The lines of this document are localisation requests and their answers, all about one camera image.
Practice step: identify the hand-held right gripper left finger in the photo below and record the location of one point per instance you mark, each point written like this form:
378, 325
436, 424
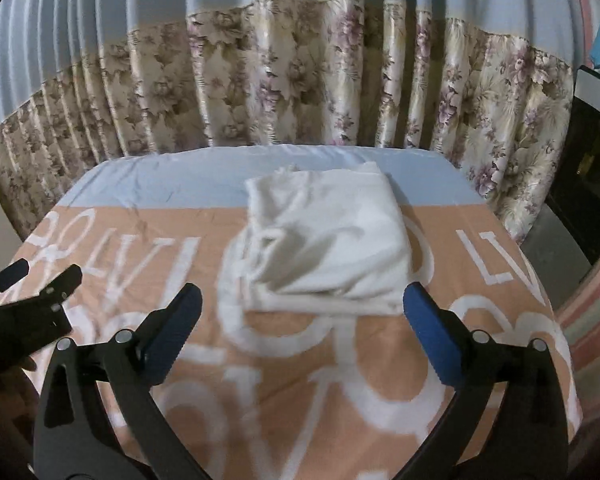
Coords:
172, 330

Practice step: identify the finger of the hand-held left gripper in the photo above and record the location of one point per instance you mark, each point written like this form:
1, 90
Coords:
5, 275
55, 285

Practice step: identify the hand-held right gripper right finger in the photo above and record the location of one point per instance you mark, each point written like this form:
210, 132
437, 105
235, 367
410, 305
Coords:
432, 335

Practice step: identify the white knit sweater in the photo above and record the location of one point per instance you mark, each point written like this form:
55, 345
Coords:
325, 240

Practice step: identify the person's left hand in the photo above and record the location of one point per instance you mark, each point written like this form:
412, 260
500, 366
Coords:
29, 363

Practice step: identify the orange and blue printed blanket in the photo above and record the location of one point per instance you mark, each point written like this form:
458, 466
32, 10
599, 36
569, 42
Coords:
330, 385

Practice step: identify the pink striped cloth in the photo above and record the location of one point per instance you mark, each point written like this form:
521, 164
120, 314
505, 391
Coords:
592, 310

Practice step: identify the black appliance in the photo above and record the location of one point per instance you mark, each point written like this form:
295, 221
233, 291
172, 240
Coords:
587, 175

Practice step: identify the floral and blue curtain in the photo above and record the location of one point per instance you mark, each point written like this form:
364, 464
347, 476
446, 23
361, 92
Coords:
305, 85

